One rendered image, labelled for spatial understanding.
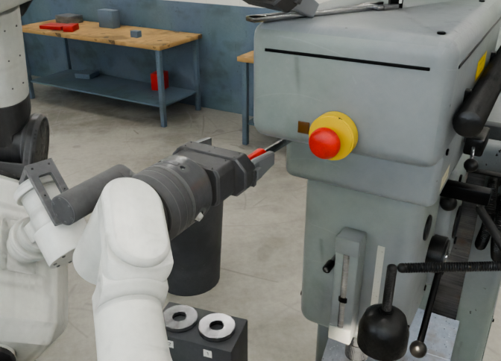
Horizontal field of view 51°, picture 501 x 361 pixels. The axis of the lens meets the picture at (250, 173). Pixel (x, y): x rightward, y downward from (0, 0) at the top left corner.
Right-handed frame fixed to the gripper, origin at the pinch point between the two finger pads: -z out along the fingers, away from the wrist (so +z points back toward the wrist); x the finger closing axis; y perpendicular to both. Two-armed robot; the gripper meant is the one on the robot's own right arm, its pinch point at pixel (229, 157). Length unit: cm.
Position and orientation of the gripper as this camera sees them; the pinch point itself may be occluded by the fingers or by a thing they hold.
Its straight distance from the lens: 75.8
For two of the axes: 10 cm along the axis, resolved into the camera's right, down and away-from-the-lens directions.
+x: -8.7, -2.1, 4.5
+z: -4.9, 3.7, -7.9
